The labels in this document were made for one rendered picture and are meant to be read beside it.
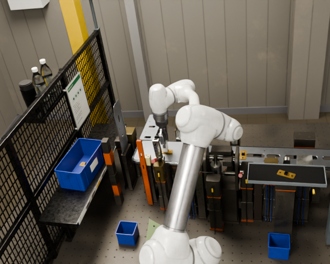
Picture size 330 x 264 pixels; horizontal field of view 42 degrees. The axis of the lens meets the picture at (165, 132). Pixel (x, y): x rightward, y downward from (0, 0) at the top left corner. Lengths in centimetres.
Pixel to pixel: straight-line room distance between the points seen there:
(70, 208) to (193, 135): 87
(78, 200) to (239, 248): 91
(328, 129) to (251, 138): 56
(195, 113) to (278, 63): 275
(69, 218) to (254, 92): 283
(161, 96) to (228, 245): 90
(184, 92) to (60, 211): 93
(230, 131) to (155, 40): 260
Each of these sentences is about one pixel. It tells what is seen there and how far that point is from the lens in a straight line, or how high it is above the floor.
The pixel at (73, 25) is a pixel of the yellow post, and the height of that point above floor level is 166.
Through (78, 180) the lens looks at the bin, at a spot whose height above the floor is 111.
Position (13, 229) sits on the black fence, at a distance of 218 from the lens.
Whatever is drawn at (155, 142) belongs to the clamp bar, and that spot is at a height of 121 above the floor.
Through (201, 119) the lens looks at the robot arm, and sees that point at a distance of 178.
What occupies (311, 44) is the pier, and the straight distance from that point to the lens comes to 425.
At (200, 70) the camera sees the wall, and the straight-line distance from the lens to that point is 447.
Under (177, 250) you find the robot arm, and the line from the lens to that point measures 185.
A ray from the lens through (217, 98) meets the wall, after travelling 462.
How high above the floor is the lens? 259
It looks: 35 degrees down
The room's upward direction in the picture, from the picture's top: 8 degrees counter-clockwise
